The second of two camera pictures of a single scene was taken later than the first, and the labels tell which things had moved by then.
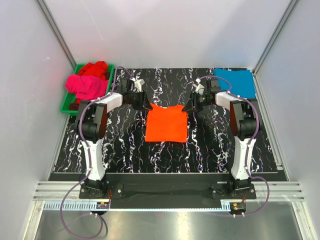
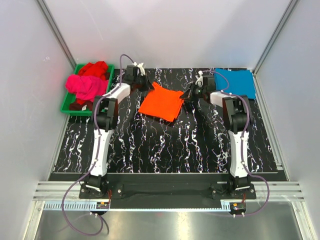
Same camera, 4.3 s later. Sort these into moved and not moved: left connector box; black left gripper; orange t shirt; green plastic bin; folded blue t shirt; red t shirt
Moved: black left gripper; orange t shirt
Not moved: red t shirt; folded blue t shirt; green plastic bin; left connector box
